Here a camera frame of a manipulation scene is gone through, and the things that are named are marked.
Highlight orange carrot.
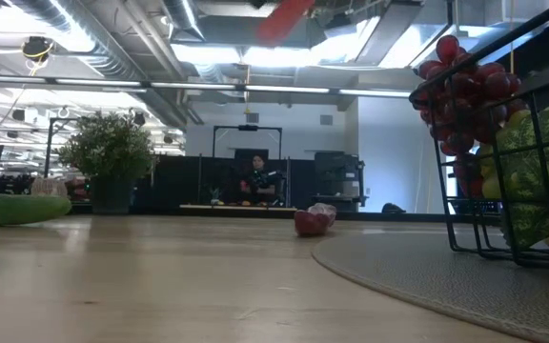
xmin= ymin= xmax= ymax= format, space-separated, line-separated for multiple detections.
xmin=254 ymin=0 xmax=316 ymax=48

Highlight red grape bunch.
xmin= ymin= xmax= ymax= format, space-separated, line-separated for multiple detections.
xmin=410 ymin=33 xmax=528 ymax=199

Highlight person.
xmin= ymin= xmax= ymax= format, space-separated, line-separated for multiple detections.
xmin=240 ymin=152 xmax=283 ymax=204

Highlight black equipment cabinet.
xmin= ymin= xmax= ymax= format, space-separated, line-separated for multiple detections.
xmin=313 ymin=151 xmax=367 ymax=213

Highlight long ceiling light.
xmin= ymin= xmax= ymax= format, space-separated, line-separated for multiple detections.
xmin=240 ymin=84 xmax=332 ymax=95
xmin=0 ymin=74 xmax=237 ymax=91
xmin=337 ymin=88 xmax=414 ymax=99

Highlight black partition panel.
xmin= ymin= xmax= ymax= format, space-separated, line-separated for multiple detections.
xmin=152 ymin=154 xmax=318 ymax=209

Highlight potted green plant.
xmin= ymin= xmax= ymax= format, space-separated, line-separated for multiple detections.
xmin=56 ymin=111 xmax=160 ymax=216

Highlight round grey mat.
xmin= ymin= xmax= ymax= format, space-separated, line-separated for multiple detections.
xmin=311 ymin=223 xmax=549 ymax=343

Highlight beige woven bag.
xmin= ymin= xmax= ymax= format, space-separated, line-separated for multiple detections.
xmin=30 ymin=176 xmax=69 ymax=197

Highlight black metal stand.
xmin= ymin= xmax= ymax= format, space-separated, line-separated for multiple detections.
xmin=44 ymin=116 xmax=83 ymax=175

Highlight dark green cucumber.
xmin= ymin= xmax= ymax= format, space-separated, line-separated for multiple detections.
xmin=0 ymin=190 xmax=73 ymax=228

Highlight black round ceiling device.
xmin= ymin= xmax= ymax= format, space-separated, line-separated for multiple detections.
xmin=20 ymin=35 xmax=55 ymax=64

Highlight black gantry frame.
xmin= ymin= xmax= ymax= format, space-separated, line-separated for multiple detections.
xmin=212 ymin=124 xmax=284 ymax=161

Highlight silver ventilation duct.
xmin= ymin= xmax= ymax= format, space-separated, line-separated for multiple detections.
xmin=10 ymin=0 xmax=194 ymax=128

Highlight black wire basket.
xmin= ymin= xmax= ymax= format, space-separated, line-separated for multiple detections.
xmin=408 ymin=0 xmax=549 ymax=277

